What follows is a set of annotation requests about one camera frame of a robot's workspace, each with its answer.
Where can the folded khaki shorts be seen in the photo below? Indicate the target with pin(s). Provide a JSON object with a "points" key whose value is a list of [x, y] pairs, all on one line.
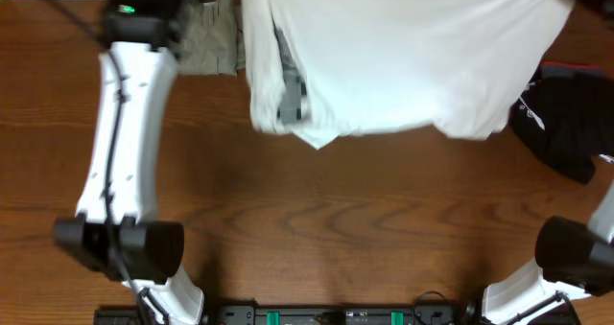
{"points": [[211, 42]]}

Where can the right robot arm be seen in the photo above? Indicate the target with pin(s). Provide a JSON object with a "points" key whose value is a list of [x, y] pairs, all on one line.
{"points": [[571, 260]]}

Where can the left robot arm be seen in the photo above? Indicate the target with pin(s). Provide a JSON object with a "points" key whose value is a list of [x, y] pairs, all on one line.
{"points": [[115, 230]]}

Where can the white t-shirt black print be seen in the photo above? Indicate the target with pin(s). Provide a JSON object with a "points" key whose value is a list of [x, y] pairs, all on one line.
{"points": [[321, 69]]}

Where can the black garment red trim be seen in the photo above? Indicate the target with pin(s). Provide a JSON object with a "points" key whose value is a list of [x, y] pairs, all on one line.
{"points": [[565, 117]]}

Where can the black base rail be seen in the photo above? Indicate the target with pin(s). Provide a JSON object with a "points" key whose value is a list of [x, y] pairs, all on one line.
{"points": [[429, 313]]}

